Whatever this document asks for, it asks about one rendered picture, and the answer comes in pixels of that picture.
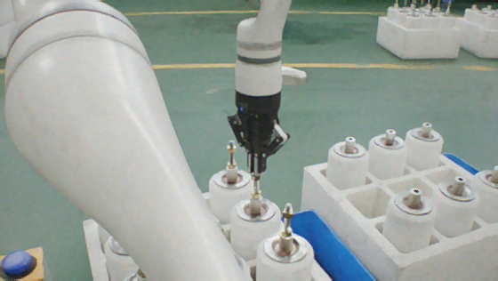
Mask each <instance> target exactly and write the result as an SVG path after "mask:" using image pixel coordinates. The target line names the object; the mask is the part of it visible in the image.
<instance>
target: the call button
mask: <svg viewBox="0 0 498 281"><path fill-rule="evenodd" d="M30 262H31V258H30V255H29V253H28V252H26V251H16V252H11V253H9V254H7V255H6V256H5V257H4V258H3V259H2V261H1V266H2V269H3V271H5V272H7V273H8V274H11V275H15V274H20V273H22V272H24V271H25V270H26V269H28V267H29V265H30V264H29V263H30Z"/></svg>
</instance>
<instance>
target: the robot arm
mask: <svg viewBox="0 0 498 281"><path fill-rule="evenodd" d="M237 1H241V2H247V3H253V4H260V5H261V9H260V12H259V14H258V16H257V18H250V19H246V20H242V21H241V22H240V23H239V24H238V26H237V60H236V67H235V106H236V108H237V113H236V114H233V115H231V116H228V117H227V120H228V122H229V125H230V128H231V130H232V132H233V133H234V136H235V138H236V140H237V144H238V146H239V147H240V148H242V147H244V148H245V152H246V153H247V164H246V165H247V168H248V172H249V173H253V175H255V176H260V175H262V174H263V173H264V172H265V171H266V158H268V157H270V156H272V155H275V154H276V153H277V152H278V151H279V150H280V149H281V148H282V147H283V146H284V145H285V143H286V142H287V141H288V140H289V139H290V134H289V133H288V132H285V133H283V132H282V130H281V129H280V128H279V120H278V116H277V112H278V110H279V108H280V105H281V87H282V84H291V85H304V84H306V79H307V75H306V74H305V72H301V71H300V70H299V71H298V70H296V69H293V68H288V67H284V66H282V65H281V52H282V35H283V31H284V27H285V19H286V16H287V13H288V11H289V7H290V4H291V2H292V0H237ZM11 3H12V8H13V14H14V18H15V25H14V26H13V29H12V33H11V34H10V37H9V42H8V48H7V55H6V68H5V72H4V73H5V122H6V125H7V128H8V131H9V134H10V138H11V140H12V142H13V144H15V146H16V149H17V150H18V151H19V153H20V154H21V155H22V158H23V159H24V160H25V161H26V162H28V163H29V166H30V167H31V168H32V169H33V170H34V171H35V172H36V173H37V175H39V176H40V177H41V178H42V179H43V180H45V182H46V183H47V184H49V185H50V186H51V187H53V188H54V189H56V190H57V191H58V192H60V193H61V194H62V195H63V196H64V197H65V198H66V199H67V200H68V201H70V202H71V203H72V204H74V206H76V207H77V208H79V209H80V210H81V211H83V212H84V213H86V215H87V216H89V217H90V218H91V219H93V220H94V221H96V222H97V223H98V224H99V225H100V226H101V227H102V228H103V229H104V230H106V231H107V232H108V233H109V234H110V235H111V236H112V237H113V238H114V239H115V240H116V241H117V242H118V243H119V244H120V245H121V246H122V247H123V248H124V250H125V251H126V252H127V253H128V255H129V256H130V257H131V258H132V259H133V261H134V262H135V263H136V264H137V265H138V266H139V268H140V269H141V271H142V273H143V274H144V275H145V277H146V278H147V280H148V281H247V279H246V277H245V275H244V273H243V271H242V270H241V268H240V267H239V265H238V263H237V258H236V257H235V255H234V254H233V252H232V250H231V248H230V246H229V244H228V242H227V240H226V238H225V236H224V235H223V233H222V232H221V229H220V227H219V225H218V224H217V222H216V220H215V219H214V217H213V214H212V212H211V210H210V208H209V206H208V204H207V203H206V201H205V199H204V197H203V195H202V193H201V191H200V189H199V187H198V185H197V182H196V180H195V178H194V176H193V173H192V172H191V171H190V169H189V165H188V163H187V160H186V158H185V156H184V154H183V152H182V149H181V145H180V143H179V141H178V138H177V136H176V133H175V131H174V129H173V125H172V122H171V119H170V117H169V115H168V112H167V109H166V106H165V103H164V100H163V97H162V92H161V89H160V86H159V84H158V82H157V78H156V75H155V73H154V70H153V68H152V67H151V64H150V62H149V57H148V55H147V53H146V50H145V48H144V45H143V43H142V41H141V40H140V38H139V34H138V32H137V31H136V29H135V28H134V27H133V26H132V25H131V23H130V22H129V20H128V19H127V18H126V17H125V16H123V15H122V14H121V13H120V12H119V11H118V10H117V9H116V8H114V7H113V8H112V7H110V5H108V4H105V3H103V2H100V1H98V0H12V1H11ZM241 132H242V133H243V139H242V137H241V135H240V133H241ZM272 133H273V136H272V138H271V134H272ZM270 141H272V142H271V143H270ZM269 143H270V144H269Z"/></svg>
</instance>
